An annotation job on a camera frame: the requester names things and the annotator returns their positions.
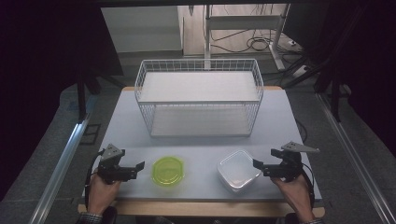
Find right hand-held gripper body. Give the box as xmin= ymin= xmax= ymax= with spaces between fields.
xmin=262 ymin=141 xmax=321 ymax=183

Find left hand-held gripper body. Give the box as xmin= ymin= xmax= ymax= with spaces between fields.
xmin=97 ymin=143 xmax=138 ymax=185

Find clear square plastic container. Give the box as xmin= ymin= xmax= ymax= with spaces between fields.
xmin=216 ymin=149 xmax=262 ymax=194

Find green round plastic container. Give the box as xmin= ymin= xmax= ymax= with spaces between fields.
xmin=150 ymin=155 xmax=186 ymax=188

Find white wire rack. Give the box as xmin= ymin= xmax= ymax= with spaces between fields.
xmin=134 ymin=58 xmax=265 ymax=139

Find person's left hand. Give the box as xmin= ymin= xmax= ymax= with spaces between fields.
xmin=87 ymin=172 xmax=123 ymax=217

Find person's right hand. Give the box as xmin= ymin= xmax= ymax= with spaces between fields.
xmin=270 ymin=173 xmax=315 ymax=222

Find black metal stand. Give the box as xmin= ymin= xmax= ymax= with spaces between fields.
xmin=281 ymin=52 xmax=345 ymax=123
xmin=75 ymin=60 xmax=127 ymax=123

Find white power strip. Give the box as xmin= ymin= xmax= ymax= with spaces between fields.
xmin=290 ymin=63 xmax=313 ymax=79

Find white cabinet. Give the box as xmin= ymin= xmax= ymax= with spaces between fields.
xmin=100 ymin=6 xmax=184 ymax=54

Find left hand-held gripper cable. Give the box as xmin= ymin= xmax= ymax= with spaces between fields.
xmin=84 ymin=148 xmax=106 ymax=210

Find hand-held gripper cable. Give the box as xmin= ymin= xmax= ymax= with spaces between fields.
xmin=84 ymin=148 xmax=106 ymax=210
xmin=299 ymin=162 xmax=316 ymax=209

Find right hand-held gripper cable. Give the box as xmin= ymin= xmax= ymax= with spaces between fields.
xmin=299 ymin=162 xmax=316 ymax=209

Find thin black cable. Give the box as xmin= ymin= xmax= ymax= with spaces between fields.
xmin=295 ymin=119 xmax=309 ymax=145

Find aluminium rail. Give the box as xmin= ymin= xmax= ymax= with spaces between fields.
xmin=29 ymin=112 xmax=92 ymax=224
xmin=315 ymin=92 xmax=396 ymax=224

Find black floor cables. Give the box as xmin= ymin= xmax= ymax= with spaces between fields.
xmin=209 ymin=28 xmax=301 ymax=56

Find white metal desk frame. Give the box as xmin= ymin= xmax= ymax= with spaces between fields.
xmin=203 ymin=3 xmax=291 ymax=72

